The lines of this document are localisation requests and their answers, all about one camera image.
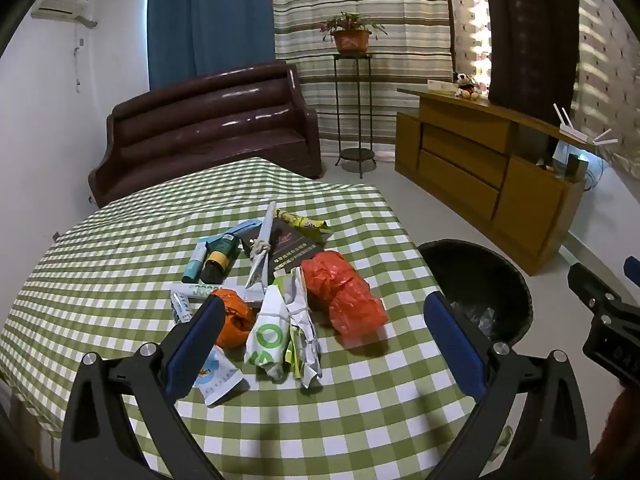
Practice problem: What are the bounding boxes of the red plastic bag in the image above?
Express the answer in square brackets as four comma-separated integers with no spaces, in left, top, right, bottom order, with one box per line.
[301,251,390,337]

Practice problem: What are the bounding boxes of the yellow snack wrapper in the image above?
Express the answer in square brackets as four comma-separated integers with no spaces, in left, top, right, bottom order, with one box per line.
[277,208,334,241]

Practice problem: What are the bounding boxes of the wooden cabinet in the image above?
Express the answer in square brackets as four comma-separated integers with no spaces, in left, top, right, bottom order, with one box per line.
[395,85,602,277]

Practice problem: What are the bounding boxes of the white blue packet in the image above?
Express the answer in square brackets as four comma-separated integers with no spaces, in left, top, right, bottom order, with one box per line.
[192,347,246,407]

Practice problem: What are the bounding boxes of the dark cigarette carton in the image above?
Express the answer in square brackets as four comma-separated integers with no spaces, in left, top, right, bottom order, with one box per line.
[240,220,324,287]

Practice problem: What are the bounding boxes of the white air conditioner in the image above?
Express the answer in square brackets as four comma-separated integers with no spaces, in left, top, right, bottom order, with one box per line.
[31,0,99,29]

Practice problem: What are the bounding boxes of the black trash bin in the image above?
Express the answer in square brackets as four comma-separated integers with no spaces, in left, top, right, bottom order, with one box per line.
[416,240,534,352]

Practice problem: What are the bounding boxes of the long white box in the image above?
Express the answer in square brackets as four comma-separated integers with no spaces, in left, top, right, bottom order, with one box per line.
[170,282,266,307]

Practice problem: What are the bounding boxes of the dark purple curtain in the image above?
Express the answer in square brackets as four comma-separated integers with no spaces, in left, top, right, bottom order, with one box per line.
[480,0,582,119]

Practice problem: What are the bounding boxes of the orange plastic bag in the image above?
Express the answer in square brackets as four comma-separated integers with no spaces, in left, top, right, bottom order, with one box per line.
[209,288,256,350]

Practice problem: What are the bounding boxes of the dark red leather sofa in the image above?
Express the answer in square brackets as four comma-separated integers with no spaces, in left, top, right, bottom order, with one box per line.
[87,60,324,209]

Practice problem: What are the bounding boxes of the green checkered tablecloth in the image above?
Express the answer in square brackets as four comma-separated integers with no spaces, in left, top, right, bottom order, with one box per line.
[0,156,507,480]

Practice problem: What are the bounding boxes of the white green paper bag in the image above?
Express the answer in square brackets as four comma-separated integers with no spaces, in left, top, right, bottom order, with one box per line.
[244,284,294,381]

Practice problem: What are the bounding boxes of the white router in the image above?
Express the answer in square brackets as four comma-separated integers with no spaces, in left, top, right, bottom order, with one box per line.
[552,102,620,147]

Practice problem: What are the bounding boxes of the light blue box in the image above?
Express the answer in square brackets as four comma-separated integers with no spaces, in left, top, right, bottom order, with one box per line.
[222,219,264,242]

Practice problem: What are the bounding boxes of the blue curtain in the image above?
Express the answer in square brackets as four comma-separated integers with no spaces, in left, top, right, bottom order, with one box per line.
[146,0,276,92]

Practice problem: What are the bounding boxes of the blue tube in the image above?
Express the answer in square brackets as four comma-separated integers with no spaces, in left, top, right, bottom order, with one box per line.
[182,241,209,284]

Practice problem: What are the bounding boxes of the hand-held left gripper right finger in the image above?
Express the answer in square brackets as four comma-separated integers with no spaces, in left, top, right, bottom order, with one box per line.
[424,291,593,480]

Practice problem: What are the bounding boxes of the dotted sheer curtain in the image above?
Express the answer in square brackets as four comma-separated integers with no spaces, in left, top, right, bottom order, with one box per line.
[442,0,494,97]

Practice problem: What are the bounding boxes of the potted plant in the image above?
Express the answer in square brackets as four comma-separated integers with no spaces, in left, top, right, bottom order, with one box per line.
[320,11,389,54]

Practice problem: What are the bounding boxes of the white paper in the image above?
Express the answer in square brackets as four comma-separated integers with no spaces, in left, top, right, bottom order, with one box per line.
[247,201,279,306]

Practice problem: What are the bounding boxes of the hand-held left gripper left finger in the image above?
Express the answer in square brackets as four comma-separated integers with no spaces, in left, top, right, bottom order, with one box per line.
[59,296,236,480]

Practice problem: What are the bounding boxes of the mouse plush toy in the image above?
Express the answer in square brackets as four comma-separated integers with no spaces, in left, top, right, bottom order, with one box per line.
[453,72,484,101]

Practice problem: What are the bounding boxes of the white tube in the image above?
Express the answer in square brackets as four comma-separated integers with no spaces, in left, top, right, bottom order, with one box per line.
[170,293,194,325]

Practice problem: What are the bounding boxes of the black metal plant stand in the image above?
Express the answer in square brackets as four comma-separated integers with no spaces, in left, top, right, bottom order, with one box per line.
[332,52,379,179]

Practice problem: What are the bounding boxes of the white wall power cord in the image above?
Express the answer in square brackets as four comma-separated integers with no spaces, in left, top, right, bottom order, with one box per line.
[73,35,85,95]

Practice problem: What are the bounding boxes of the striped curtain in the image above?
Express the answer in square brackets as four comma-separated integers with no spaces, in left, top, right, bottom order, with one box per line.
[270,0,454,159]

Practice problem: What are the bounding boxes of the person's right forearm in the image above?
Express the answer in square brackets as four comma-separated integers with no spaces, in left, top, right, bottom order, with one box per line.
[592,384,640,480]

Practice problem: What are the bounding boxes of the silver wrapper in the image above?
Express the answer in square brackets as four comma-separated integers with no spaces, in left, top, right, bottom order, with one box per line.
[284,266,324,391]

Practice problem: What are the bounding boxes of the quilted beige curtain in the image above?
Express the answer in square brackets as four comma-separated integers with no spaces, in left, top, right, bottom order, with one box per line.
[570,0,640,181]

